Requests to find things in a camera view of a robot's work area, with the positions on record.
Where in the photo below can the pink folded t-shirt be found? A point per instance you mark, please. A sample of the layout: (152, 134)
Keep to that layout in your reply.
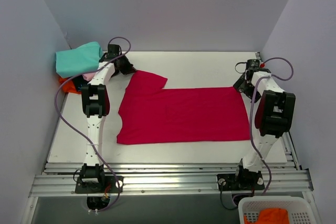
(88, 76)

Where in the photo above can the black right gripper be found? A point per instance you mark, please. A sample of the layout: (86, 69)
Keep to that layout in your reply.
(245, 87)

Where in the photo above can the white plastic laundry basket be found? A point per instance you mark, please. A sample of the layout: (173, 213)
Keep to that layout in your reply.
(299, 211)

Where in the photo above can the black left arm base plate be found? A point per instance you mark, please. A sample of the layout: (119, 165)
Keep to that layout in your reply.
(94, 186)

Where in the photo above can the aluminium frame rails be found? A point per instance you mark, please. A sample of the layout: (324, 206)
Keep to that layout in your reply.
(166, 183)

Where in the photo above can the red t-shirt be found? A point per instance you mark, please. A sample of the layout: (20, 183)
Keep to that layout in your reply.
(152, 114)

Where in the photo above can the orange folded t-shirt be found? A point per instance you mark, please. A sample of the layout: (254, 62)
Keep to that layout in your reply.
(69, 87)

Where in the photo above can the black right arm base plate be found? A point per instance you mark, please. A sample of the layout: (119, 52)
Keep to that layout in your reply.
(230, 182)

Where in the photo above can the orange t-shirt in basket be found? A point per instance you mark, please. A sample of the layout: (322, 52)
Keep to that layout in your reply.
(272, 215)

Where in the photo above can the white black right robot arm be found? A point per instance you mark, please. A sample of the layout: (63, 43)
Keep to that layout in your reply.
(271, 115)

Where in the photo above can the black folded t-shirt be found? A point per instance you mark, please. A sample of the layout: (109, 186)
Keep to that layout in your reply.
(78, 82)

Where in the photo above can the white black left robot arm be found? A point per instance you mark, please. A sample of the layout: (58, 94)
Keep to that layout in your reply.
(96, 106)

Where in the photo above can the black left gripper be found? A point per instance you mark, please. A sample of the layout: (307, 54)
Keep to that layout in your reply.
(125, 65)

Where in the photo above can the teal folded t-shirt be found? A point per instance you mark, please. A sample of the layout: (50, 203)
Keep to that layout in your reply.
(85, 58)

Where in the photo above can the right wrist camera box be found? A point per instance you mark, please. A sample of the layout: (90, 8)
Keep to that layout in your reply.
(254, 64)

